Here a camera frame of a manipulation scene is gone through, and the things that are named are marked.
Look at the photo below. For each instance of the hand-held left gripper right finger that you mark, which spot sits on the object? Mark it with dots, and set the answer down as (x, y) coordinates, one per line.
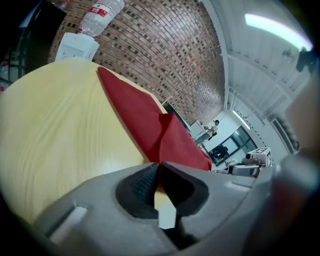
(220, 200)

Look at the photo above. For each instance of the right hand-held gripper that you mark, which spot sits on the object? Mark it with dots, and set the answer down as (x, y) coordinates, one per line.
(250, 168)

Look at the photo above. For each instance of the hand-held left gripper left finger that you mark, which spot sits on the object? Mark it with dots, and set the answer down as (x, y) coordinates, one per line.
(100, 215)

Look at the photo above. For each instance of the red tablecloth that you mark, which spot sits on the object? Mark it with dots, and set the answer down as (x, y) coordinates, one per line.
(150, 120)

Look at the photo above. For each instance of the dark glass window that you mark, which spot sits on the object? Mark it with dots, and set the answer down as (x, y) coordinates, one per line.
(232, 147)

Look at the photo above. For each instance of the ceiling air vent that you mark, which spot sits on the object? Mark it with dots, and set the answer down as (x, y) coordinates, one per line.
(285, 135)

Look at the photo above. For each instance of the long ceiling light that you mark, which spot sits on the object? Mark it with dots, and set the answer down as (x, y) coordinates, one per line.
(275, 28)
(241, 119)

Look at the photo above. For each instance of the dark green board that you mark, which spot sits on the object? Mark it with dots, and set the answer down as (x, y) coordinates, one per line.
(176, 116)

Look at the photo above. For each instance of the light wooden table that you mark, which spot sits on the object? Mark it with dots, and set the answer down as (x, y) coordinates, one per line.
(55, 125)

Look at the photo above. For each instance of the white water dispenser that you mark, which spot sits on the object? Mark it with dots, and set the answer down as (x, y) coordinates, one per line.
(75, 47)

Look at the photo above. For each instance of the black cabinet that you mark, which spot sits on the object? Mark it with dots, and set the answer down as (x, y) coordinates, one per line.
(42, 37)

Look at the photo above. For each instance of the clear water bottle red label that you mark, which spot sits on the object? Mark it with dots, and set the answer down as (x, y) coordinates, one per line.
(100, 16)

